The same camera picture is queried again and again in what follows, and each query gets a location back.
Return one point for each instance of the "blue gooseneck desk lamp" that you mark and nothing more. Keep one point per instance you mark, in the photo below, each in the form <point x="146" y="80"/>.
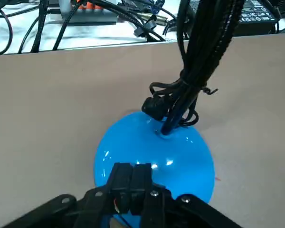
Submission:
<point x="133" y="147"/>

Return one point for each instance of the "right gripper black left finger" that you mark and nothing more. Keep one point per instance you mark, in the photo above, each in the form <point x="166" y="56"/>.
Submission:
<point x="118" y="180"/>

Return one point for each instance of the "grey device with orange part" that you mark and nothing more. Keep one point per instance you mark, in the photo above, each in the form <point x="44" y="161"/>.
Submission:
<point x="92" y="16"/>

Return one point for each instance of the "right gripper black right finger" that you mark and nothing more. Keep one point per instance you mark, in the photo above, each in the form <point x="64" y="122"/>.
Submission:
<point x="142" y="180"/>

